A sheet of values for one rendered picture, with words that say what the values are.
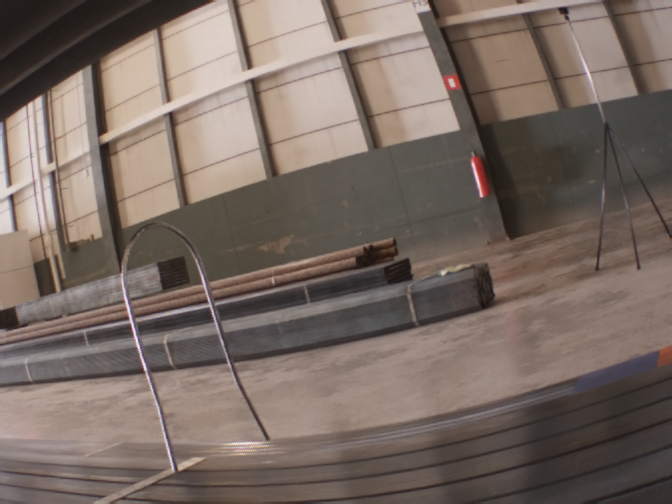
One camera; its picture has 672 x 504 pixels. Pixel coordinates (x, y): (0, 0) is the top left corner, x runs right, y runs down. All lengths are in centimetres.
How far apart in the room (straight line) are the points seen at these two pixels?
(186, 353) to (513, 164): 662
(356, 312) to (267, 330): 57
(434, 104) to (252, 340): 691
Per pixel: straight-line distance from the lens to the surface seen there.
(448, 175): 1191
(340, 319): 542
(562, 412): 72
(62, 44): 133
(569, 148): 1148
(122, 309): 886
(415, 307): 525
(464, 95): 1161
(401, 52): 1228
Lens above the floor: 61
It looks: 1 degrees down
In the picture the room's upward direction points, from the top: 14 degrees counter-clockwise
